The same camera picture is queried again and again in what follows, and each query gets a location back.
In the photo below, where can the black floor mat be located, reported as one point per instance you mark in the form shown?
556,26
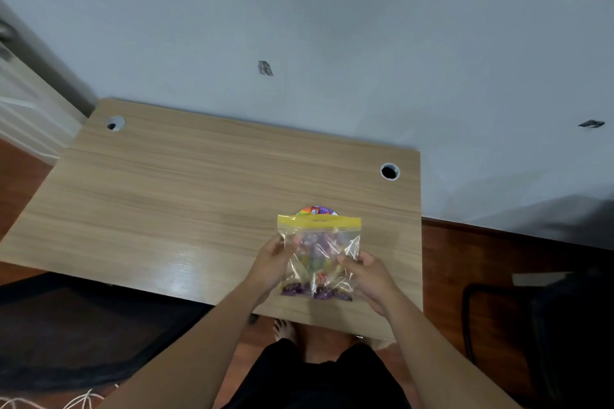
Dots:
72,327

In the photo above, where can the person's bare foot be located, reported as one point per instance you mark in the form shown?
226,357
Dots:
286,330

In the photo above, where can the colourful round packet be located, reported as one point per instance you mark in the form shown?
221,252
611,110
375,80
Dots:
316,210

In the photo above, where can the person's right hand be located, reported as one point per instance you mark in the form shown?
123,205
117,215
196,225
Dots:
374,281

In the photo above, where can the clear zip bag yellow top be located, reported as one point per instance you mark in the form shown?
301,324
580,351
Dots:
319,250

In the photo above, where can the person's right forearm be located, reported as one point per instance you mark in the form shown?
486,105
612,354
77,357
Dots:
441,365

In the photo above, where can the person's left hand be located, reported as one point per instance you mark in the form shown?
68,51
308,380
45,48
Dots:
266,269

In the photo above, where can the person's left thumb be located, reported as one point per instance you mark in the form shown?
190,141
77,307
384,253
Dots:
287,243

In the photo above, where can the person's right thumb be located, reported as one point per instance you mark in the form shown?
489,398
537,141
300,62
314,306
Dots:
348,264

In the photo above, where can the person's left forearm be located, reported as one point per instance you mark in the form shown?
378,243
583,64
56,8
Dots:
192,356

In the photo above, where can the black chair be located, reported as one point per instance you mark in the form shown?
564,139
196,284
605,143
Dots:
566,341

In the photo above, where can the white door frame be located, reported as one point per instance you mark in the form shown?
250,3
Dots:
33,102

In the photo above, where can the pile of wrapped candies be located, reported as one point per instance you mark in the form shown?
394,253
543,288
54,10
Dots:
316,274

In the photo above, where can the person's black shorts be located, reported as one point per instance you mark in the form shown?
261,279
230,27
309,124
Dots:
316,382

